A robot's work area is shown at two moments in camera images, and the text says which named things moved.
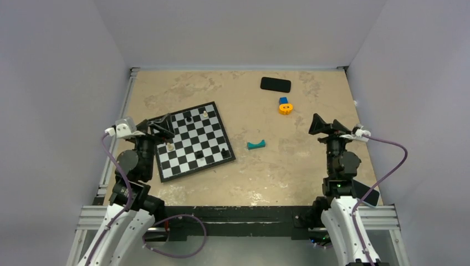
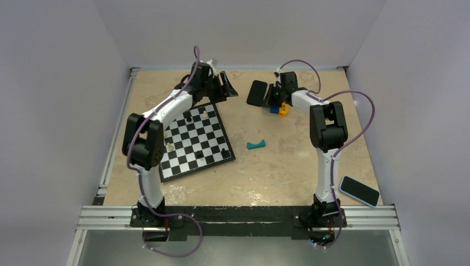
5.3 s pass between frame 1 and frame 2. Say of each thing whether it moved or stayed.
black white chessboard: stayed
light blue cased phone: stayed
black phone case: moved
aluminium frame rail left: stayed
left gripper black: moved
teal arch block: stayed
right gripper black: moved
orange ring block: stayed
